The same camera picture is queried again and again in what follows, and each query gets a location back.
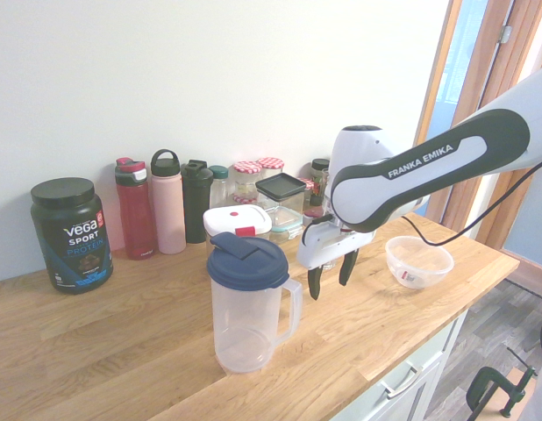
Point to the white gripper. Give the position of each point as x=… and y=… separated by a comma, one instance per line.
x=323, y=247

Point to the clear pitcher with blue lid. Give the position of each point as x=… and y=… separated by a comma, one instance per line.
x=247, y=267

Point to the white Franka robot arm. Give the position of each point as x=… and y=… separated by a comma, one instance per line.
x=429, y=175

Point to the red water bottle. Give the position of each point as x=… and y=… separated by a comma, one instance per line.
x=135, y=210

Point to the glass container with teal lid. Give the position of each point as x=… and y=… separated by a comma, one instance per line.
x=286, y=228

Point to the clear plastic bowl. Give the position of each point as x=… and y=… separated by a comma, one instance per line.
x=420, y=263

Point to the clear glass mug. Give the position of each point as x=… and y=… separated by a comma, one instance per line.
x=325, y=184

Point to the small jar red checked lid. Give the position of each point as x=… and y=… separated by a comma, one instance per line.
x=307, y=184
x=244, y=198

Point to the square container with black lid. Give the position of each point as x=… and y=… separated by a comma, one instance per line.
x=280, y=186

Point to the jar with dark lid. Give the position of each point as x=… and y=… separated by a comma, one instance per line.
x=319, y=169

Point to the cereal container with white lid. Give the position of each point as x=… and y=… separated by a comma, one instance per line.
x=236, y=217

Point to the white kitchen cabinet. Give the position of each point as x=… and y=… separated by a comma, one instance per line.
x=411, y=373

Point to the jar with red checked lid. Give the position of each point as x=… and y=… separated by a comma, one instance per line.
x=247, y=169
x=271, y=162

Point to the clear bottle with green lid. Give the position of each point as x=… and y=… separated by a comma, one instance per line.
x=219, y=184

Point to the black shaker bottle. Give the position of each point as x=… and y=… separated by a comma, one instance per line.
x=196, y=201

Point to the pink bottle with black lid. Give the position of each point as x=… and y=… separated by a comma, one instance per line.
x=168, y=206

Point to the green clamp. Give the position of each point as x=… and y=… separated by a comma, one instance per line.
x=481, y=386

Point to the black Vega protein tub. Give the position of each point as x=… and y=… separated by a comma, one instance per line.
x=71, y=237

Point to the metal door hinge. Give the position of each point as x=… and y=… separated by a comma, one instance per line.
x=506, y=33

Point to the wooden door frame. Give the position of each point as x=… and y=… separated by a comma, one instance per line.
x=486, y=66

